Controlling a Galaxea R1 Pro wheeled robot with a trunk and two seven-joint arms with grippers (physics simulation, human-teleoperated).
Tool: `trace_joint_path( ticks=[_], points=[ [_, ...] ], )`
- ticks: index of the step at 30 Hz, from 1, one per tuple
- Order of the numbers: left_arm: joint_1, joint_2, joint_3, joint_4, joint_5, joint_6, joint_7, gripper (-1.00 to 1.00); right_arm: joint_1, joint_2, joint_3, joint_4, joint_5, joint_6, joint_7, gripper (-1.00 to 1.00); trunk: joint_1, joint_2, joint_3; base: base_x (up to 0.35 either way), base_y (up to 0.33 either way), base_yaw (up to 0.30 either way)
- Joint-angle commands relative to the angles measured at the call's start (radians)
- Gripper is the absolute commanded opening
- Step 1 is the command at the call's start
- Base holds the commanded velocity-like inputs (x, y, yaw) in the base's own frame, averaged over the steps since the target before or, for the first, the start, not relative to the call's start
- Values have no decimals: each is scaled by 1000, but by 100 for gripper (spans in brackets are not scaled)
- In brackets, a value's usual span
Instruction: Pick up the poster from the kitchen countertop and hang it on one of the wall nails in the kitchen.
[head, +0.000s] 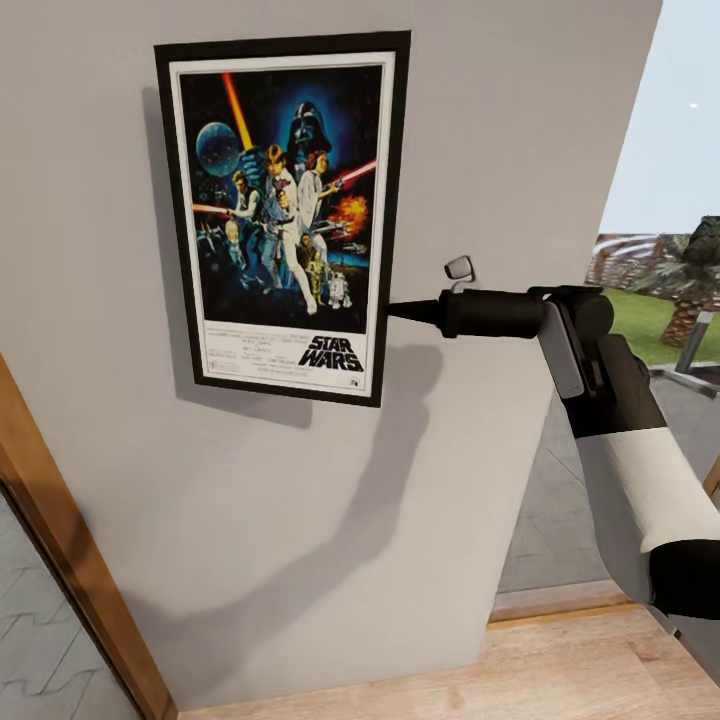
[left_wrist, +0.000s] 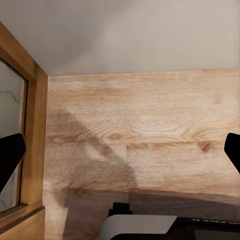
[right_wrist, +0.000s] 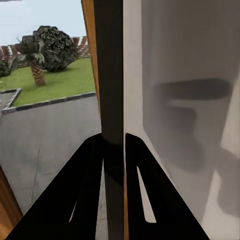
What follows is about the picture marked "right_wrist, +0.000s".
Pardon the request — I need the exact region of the poster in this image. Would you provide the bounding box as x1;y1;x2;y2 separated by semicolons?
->
93;0;124;240

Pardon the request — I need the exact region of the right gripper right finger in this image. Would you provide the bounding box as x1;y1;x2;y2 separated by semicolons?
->
125;133;210;240

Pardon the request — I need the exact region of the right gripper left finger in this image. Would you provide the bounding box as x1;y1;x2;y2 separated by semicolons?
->
5;133;104;240

